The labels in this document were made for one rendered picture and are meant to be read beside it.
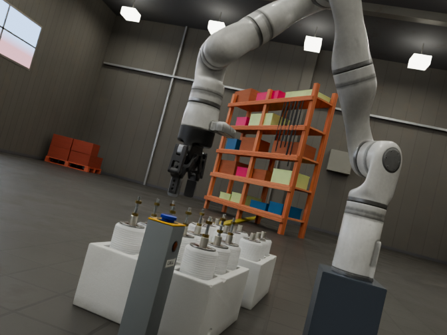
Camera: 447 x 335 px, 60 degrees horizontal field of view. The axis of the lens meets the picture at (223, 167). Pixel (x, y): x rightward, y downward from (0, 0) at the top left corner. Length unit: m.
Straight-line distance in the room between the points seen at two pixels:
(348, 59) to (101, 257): 0.83
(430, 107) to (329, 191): 3.73
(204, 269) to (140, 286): 0.20
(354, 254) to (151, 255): 0.47
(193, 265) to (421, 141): 11.54
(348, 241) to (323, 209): 10.78
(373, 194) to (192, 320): 0.54
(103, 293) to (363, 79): 0.87
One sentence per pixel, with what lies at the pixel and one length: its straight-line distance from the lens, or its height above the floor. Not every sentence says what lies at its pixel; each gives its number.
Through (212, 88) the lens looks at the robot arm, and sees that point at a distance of 0.80.
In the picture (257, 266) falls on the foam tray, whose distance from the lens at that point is 1.56.
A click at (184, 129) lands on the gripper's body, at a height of 0.52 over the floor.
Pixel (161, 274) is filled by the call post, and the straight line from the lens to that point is 0.93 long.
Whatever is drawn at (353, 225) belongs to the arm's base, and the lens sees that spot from 0.95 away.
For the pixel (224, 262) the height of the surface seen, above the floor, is 0.21.
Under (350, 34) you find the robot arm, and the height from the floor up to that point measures 0.82.
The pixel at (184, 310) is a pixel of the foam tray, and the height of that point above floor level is 0.10.
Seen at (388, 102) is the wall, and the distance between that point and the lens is 12.42.
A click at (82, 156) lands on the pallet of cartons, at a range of 11.70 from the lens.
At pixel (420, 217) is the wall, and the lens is 12.19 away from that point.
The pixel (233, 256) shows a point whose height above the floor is 0.22.
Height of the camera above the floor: 0.42
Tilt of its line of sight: 3 degrees up
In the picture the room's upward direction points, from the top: 14 degrees clockwise
